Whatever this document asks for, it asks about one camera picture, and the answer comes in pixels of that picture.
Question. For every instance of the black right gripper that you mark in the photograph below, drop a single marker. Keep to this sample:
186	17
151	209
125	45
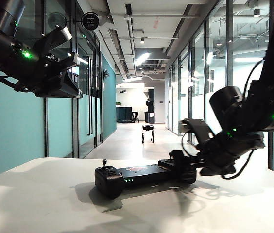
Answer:
218	167

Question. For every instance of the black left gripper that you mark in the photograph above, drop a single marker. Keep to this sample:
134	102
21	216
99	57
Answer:
50	65

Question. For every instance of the black remote control with sticker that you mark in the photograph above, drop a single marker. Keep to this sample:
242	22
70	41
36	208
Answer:
146	176

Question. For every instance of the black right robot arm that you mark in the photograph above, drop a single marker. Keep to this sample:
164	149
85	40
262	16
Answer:
268	102

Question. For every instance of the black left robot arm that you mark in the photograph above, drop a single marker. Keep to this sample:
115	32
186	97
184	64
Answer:
3	17

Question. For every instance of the black quadruped robot dog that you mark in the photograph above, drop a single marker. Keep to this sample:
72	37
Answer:
148	127

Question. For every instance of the dark bar stool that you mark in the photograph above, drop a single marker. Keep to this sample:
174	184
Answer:
135	116

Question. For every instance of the small green plant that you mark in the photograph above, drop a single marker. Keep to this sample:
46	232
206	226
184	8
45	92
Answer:
118	104

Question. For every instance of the dark bar counter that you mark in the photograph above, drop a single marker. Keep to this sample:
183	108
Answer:
124	115

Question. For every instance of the round black hanging sign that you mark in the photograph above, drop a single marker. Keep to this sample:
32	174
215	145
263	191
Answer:
90	21

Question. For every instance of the long linear ceiling light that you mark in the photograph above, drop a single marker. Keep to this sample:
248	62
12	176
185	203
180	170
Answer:
142	59

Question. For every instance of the small ceiling spot lamp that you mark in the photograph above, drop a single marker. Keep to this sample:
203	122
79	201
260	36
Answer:
142	41

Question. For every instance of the black cylinder ceiling lamp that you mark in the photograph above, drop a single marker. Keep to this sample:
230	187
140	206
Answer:
256	11

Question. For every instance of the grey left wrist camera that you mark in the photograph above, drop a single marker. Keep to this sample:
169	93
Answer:
59	36

